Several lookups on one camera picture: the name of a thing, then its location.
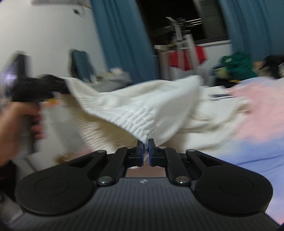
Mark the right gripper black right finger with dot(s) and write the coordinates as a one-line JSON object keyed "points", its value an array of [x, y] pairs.
{"points": [[170, 160]]}

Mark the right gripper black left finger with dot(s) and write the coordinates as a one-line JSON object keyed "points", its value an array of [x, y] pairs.
{"points": [[119, 162]]}

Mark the white knit garment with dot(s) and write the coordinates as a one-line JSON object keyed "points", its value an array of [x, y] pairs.
{"points": [[181, 114]]}

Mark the metal clothes drying rack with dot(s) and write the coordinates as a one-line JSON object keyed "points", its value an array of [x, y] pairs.
{"points": [[181, 41]]}

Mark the person's left hand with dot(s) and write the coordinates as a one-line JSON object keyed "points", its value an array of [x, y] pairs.
{"points": [[11, 119]]}

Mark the blue chair back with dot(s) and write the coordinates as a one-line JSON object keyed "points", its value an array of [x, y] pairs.
{"points": [[81, 67]]}

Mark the white desk with drawers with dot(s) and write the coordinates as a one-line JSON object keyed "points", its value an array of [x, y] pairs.
{"points": [[115, 79]]}

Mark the pastel pink bed blanket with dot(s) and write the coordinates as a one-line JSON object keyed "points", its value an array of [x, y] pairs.
{"points": [[242, 125]]}

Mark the red garment on rack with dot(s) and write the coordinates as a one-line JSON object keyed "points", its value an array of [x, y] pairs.
{"points": [[201, 54]]}

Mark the blue curtain left panel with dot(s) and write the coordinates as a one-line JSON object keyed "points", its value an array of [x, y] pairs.
{"points": [[124, 39]]}

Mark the blue curtain panel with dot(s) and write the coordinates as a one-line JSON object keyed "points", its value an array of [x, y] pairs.
{"points": [[124, 39], [255, 27]]}

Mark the green clothing pile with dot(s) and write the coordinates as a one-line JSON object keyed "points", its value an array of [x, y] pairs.
{"points": [[238, 66]]}

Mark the black clothing pile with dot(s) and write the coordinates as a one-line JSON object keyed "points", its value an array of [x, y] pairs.
{"points": [[272, 62]]}

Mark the blue curtain right panel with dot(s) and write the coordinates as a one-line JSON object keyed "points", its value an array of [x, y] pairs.
{"points": [[255, 27]]}

